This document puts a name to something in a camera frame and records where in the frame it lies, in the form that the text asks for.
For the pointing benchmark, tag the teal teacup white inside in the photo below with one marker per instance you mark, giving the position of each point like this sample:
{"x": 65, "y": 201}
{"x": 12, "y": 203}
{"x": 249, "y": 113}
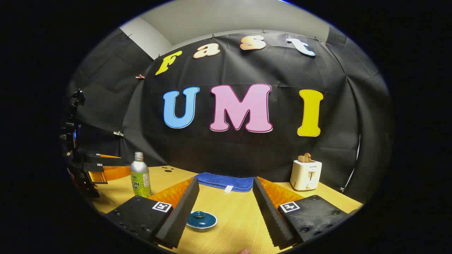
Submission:
{"x": 203, "y": 229}

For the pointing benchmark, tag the blue folded towel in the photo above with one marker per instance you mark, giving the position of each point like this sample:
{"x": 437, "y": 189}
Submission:
{"x": 226, "y": 180}

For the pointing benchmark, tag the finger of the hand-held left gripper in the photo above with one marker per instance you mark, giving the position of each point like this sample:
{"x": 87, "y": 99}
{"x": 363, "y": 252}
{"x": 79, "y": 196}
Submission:
{"x": 116, "y": 173}
{"x": 109, "y": 161}

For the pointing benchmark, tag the silver clip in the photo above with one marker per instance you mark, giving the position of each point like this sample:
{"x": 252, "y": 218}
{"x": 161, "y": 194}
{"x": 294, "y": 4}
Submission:
{"x": 118, "y": 133}

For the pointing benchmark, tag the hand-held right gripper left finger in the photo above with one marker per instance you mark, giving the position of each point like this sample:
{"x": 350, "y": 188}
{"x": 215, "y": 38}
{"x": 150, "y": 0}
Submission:
{"x": 180, "y": 215}

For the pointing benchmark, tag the white toaster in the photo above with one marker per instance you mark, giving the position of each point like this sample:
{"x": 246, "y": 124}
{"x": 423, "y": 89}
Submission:
{"x": 305, "y": 176}

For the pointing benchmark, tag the black backdrop cloth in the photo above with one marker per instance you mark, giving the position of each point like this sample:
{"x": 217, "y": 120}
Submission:
{"x": 247, "y": 151}

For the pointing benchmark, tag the teal teacup lid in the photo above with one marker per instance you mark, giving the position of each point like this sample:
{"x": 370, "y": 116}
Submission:
{"x": 201, "y": 219}

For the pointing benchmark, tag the brown bread slice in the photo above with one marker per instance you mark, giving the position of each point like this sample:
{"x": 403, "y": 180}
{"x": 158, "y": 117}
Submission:
{"x": 308, "y": 157}
{"x": 301, "y": 159}

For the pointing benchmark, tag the silver green water bottle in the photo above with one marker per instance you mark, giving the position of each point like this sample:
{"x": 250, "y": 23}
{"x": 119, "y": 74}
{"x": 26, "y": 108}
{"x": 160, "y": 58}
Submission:
{"x": 139, "y": 173}

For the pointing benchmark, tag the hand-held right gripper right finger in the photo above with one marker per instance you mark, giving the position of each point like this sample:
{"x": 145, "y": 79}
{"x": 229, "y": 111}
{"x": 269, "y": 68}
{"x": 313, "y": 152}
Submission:
{"x": 270, "y": 215}

